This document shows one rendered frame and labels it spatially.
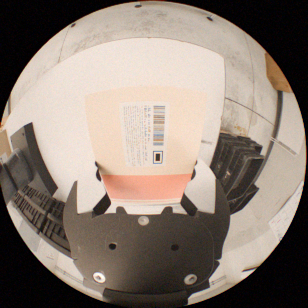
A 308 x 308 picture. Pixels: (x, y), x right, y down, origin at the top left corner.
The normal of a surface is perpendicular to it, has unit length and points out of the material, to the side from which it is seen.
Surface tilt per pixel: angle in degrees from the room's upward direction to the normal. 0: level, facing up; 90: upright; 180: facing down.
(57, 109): 0
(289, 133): 90
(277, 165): 90
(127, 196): 0
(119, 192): 0
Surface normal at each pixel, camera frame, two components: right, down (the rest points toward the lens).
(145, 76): 0.04, 0.49
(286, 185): -1.00, 0.00
